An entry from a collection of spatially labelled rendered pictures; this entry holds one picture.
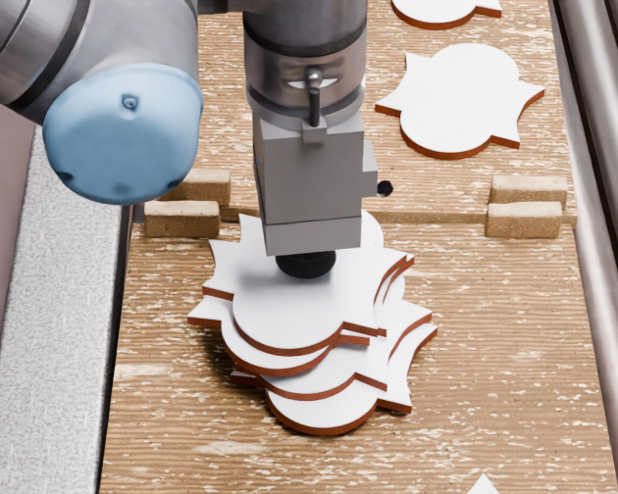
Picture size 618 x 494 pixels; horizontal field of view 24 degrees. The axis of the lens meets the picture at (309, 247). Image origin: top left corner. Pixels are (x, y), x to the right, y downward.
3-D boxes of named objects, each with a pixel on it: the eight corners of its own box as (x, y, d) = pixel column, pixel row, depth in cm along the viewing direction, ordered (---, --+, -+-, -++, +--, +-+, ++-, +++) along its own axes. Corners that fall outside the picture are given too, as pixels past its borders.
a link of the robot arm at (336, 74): (357, -23, 89) (379, 59, 83) (355, 36, 92) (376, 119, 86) (236, -14, 88) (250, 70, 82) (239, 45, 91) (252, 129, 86)
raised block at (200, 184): (156, 205, 115) (153, 180, 113) (159, 189, 116) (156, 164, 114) (231, 207, 115) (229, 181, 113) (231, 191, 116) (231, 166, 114)
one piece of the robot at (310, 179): (416, 86, 85) (403, 273, 96) (390, -4, 91) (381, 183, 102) (252, 100, 84) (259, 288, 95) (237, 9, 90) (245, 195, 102)
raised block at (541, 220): (485, 239, 112) (488, 215, 110) (483, 222, 114) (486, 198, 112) (561, 240, 112) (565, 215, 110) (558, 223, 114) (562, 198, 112)
